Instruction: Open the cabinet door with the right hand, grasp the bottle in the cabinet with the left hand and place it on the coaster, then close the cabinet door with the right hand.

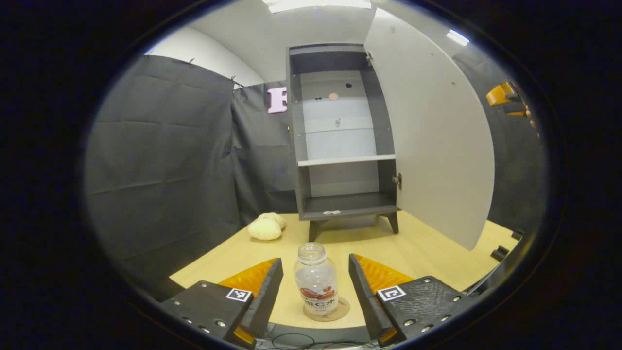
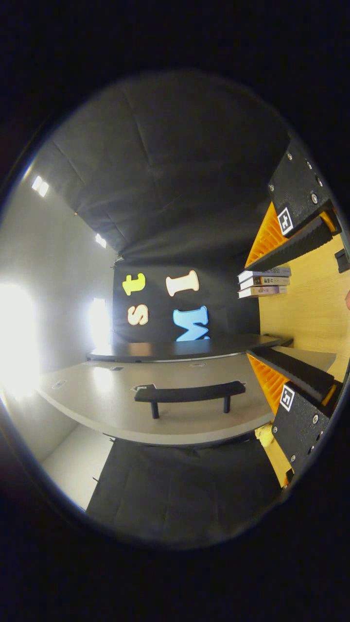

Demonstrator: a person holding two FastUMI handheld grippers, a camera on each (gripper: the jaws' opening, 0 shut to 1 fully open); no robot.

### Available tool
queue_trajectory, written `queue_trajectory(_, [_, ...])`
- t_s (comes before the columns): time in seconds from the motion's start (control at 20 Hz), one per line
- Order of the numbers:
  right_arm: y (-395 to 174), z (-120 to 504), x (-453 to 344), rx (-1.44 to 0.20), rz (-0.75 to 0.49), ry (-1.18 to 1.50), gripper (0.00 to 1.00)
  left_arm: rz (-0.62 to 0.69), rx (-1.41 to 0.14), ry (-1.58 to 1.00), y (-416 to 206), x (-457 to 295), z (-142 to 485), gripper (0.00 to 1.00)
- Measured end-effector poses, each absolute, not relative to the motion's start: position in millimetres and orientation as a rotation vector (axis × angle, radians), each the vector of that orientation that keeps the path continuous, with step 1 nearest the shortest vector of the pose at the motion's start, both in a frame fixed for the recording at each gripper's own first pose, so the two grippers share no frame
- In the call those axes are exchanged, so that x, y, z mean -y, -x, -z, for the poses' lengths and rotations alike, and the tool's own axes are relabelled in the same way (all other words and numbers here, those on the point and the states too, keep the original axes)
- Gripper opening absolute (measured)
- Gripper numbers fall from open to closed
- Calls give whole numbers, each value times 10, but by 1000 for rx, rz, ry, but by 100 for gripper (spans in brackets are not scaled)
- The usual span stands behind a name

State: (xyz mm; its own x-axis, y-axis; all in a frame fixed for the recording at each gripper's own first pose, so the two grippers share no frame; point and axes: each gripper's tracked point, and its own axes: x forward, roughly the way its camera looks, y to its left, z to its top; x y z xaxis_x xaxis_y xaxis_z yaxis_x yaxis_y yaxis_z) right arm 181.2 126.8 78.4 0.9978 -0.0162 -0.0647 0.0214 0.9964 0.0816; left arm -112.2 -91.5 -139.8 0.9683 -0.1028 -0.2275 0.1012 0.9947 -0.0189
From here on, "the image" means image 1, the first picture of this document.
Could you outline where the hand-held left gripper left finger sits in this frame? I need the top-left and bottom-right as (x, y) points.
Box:
(160, 258), (285, 350)

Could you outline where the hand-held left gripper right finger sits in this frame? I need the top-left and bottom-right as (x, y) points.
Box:
(348, 254), (477, 349)

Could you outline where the round cork coaster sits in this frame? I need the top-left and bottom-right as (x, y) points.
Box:
(303, 296), (350, 322)

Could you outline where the clear plastic bottle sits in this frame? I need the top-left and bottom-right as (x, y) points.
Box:
(294, 242), (338, 317)

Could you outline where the light grey cabinet door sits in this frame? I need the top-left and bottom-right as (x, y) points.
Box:
(363, 7), (496, 251)

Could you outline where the white cabinet shelf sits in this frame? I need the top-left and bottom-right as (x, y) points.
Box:
(297, 154), (396, 167)

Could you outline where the cream plush toy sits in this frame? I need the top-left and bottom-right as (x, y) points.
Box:
(248, 212), (287, 241)

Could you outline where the black backdrop cloth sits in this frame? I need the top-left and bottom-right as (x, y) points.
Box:
(85, 53), (549, 292)

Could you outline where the large ceiling light panel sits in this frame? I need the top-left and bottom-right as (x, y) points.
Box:
(262, 0), (372, 14)

